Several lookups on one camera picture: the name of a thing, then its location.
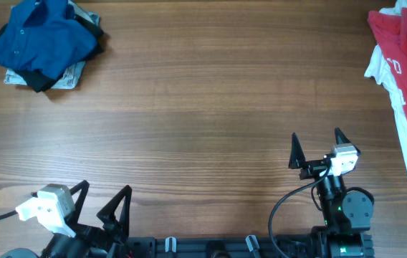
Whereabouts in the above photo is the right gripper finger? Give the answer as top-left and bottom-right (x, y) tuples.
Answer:
(335, 128), (360, 155)
(288, 133), (307, 169)

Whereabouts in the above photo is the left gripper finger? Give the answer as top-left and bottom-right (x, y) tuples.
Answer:
(97, 185), (133, 237)
(69, 180), (90, 224)

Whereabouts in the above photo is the blue t-shirt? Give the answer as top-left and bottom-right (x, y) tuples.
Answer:
(0, 0), (97, 80)

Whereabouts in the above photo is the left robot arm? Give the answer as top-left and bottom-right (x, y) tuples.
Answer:
(15, 181), (134, 258)

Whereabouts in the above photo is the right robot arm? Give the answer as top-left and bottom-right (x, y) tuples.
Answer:
(288, 128), (375, 257)

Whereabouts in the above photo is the white t-shirt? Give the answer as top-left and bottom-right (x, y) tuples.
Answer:
(364, 0), (407, 170)

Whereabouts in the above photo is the folded grey patterned cloth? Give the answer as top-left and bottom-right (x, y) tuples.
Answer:
(3, 1), (101, 90)

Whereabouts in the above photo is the folded black garment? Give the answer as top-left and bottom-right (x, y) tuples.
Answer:
(0, 6), (105, 94)

